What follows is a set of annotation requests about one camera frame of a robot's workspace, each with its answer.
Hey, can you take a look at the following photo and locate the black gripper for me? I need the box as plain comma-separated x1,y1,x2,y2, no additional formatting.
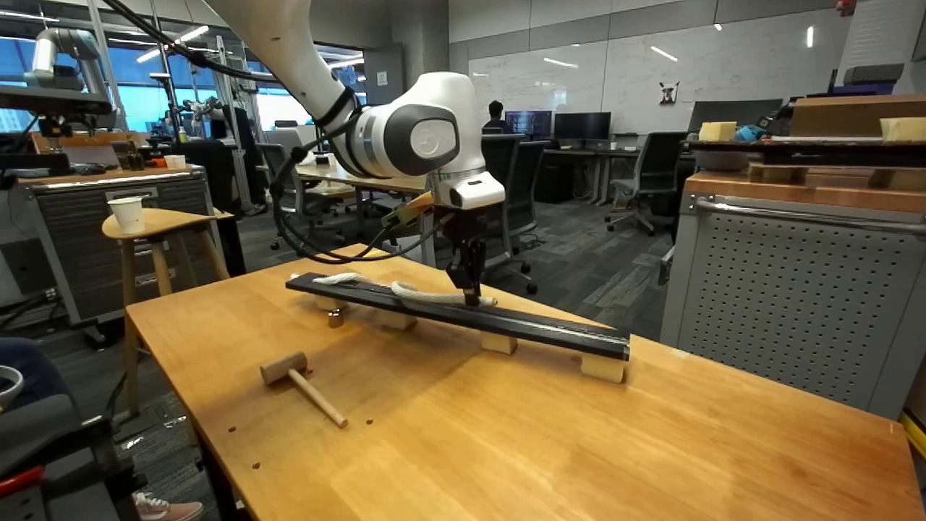
448,210,487,307

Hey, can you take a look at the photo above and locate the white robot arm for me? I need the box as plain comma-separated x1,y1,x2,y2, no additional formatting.
205,0,506,222

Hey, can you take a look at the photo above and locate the grey office chair near table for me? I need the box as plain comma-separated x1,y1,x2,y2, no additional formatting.
438,134,546,294

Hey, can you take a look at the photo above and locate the person sitting in background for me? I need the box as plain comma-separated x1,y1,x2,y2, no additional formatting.
481,99,513,134

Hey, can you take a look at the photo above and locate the wooden meeting table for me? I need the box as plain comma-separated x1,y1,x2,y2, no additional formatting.
295,158,426,197

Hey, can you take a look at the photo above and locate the black computer monitor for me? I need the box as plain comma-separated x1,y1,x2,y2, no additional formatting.
554,112,610,141

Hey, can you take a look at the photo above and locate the small wooden mallet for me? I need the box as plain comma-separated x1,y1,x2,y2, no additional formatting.
260,349,347,428

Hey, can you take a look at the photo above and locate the black office chair at right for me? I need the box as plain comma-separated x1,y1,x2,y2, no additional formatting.
604,134,687,235

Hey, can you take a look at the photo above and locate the grey office chair at left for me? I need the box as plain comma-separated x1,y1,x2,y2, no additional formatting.
257,141,328,255

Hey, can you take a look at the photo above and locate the round wooden stool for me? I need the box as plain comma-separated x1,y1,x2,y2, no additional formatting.
102,209,229,413

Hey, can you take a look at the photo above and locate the white paper cup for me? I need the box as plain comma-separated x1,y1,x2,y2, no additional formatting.
109,197,145,235

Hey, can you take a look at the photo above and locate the grey perforated metal cabinet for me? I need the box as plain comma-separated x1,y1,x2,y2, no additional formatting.
659,174,926,417

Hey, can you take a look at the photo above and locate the grey cabinet at left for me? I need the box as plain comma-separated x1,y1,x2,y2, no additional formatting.
21,168,211,325

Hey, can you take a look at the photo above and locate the black grooved rail on blocks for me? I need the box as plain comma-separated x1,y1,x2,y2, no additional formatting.
286,273,632,383

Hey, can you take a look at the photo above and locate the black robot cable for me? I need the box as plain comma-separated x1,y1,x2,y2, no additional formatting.
102,0,457,265

